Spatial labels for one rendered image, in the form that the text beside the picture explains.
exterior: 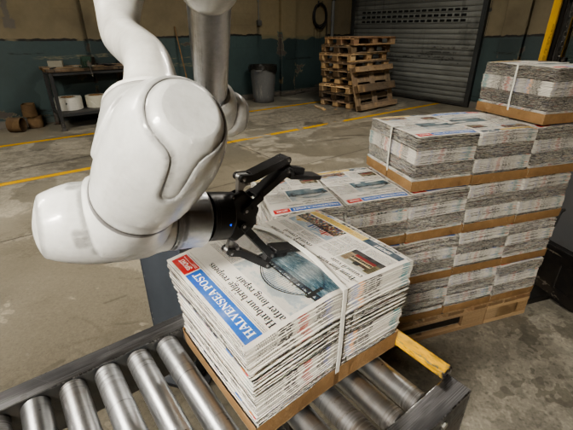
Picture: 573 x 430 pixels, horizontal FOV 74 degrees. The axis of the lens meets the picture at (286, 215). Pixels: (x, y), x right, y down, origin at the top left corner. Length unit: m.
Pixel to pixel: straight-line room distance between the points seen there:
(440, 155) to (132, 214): 1.38
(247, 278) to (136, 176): 0.37
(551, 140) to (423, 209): 0.64
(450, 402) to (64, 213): 0.71
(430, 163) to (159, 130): 1.37
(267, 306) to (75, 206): 0.31
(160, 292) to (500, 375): 1.56
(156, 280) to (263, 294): 0.99
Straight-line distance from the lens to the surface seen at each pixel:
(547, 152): 2.02
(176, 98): 0.34
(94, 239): 0.47
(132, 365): 0.91
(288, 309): 0.60
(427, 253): 1.80
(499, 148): 1.81
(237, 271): 0.69
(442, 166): 1.65
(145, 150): 0.33
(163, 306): 1.65
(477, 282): 2.13
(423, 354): 0.88
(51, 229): 0.48
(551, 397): 2.14
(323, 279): 0.66
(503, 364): 2.18
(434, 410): 0.82
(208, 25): 0.97
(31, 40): 7.57
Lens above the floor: 1.42
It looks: 26 degrees down
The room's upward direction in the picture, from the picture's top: straight up
